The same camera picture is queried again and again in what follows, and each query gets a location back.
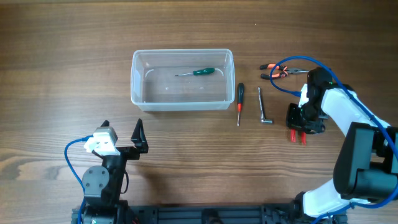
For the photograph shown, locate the red handled snips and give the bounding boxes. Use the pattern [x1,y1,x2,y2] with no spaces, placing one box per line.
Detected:
[290,129,307,146]

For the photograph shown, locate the silver L-shaped socket wrench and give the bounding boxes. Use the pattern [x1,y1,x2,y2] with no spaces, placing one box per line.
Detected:
[257,87,273,124]

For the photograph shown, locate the orange black needle-nose pliers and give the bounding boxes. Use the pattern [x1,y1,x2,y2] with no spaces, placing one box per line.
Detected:
[261,65,308,80]

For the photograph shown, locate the clear plastic container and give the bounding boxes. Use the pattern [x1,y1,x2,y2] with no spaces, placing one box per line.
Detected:
[131,49,235,111]

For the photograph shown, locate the black red screwdriver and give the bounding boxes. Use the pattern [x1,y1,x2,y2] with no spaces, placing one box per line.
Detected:
[237,83,244,126]

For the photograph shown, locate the green handled screwdriver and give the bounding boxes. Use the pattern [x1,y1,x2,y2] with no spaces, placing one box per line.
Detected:
[175,68,215,77]

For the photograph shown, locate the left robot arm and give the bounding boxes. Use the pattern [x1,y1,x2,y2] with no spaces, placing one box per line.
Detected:
[76,119,149,224]

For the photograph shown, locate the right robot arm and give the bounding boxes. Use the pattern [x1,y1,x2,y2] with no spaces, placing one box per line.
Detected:
[286,67,397,223]

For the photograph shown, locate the left blue cable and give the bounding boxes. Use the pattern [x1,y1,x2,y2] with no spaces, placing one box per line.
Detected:
[63,135,94,224]

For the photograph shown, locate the blue cable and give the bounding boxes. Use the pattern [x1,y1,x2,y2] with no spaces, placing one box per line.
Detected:
[269,55,398,224]
[63,135,94,224]

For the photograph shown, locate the right blue cable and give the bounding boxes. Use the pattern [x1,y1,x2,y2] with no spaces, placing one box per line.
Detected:
[269,55,398,224]

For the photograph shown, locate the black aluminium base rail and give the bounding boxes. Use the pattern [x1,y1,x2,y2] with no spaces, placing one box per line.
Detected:
[70,203,348,224]

